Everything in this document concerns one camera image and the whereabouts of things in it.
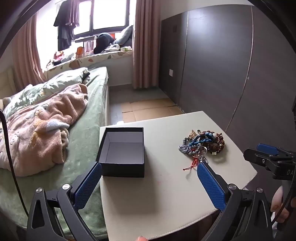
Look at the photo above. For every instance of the person's left hand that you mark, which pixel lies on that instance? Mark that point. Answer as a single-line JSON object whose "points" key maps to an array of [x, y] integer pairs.
{"points": [[141, 238]]}

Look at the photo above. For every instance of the orange carton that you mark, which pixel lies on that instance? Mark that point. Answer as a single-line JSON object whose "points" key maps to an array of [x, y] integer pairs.
{"points": [[80, 51]]}

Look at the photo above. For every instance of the grey green pillow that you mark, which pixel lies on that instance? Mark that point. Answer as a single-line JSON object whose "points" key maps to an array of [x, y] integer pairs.
{"points": [[124, 34]]}

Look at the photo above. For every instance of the black cardboard box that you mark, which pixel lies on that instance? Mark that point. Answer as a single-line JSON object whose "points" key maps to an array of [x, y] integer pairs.
{"points": [[122, 150]]}

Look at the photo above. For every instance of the hanging dark clothes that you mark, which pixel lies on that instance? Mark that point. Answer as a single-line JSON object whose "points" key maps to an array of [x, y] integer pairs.
{"points": [[67, 20]]}

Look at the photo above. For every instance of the person's right hand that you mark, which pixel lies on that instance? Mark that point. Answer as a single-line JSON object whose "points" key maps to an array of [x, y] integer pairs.
{"points": [[276, 199]]}

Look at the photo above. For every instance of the pink fleece blanket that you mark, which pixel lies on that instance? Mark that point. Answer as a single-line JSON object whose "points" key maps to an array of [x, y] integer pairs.
{"points": [[41, 129]]}

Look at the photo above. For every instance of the green floral pillow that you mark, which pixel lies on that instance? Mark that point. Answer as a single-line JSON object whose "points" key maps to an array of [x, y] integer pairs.
{"points": [[57, 83]]}

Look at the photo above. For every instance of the beige headboard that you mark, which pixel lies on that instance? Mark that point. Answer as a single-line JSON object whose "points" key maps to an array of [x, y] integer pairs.
{"points": [[8, 78]]}

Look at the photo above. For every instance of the bed with green sheet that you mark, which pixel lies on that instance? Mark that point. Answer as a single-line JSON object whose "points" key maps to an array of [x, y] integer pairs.
{"points": [[87, 129]]}

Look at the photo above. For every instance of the white wall socket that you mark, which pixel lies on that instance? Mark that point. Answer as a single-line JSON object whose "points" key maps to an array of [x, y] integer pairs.
{"points": [[171, 72]]}

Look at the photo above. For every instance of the dark bag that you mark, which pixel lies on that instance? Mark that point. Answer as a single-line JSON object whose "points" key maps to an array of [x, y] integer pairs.
{"points": [[103, 42]]}

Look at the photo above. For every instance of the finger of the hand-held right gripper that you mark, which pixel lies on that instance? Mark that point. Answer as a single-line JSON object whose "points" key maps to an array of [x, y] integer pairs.
{"points": [[267, 148], [256, 156]]}

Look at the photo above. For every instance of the row of books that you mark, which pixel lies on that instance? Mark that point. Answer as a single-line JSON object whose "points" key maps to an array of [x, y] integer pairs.
{"points": [[89, 45]]}

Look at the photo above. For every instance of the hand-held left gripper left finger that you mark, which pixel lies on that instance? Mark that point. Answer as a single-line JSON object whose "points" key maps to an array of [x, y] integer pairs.
{"points": [[89, 185]]}

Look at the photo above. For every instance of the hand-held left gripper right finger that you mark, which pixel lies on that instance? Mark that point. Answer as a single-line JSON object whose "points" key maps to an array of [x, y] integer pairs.
{"points": [[211, 185]]}

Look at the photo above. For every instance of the window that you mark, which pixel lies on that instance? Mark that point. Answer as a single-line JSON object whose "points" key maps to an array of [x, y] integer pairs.
{"points": [[108, 14]]}

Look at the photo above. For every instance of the flat cardboard sheet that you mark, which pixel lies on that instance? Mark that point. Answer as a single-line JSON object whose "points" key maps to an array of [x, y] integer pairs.
{"points": [[150, 109]]}

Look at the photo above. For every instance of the leaf print window seat cushion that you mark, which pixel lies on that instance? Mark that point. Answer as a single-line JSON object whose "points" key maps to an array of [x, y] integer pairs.
{"points": [[92, 60]]}

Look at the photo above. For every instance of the dark grey wardrobe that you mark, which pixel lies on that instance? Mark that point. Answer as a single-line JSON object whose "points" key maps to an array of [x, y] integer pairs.
{"points": [[219, 69]]}

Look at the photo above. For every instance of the pink curtain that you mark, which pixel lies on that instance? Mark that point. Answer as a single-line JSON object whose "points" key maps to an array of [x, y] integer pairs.
{"points": [[145, 44], [26, 53]]}

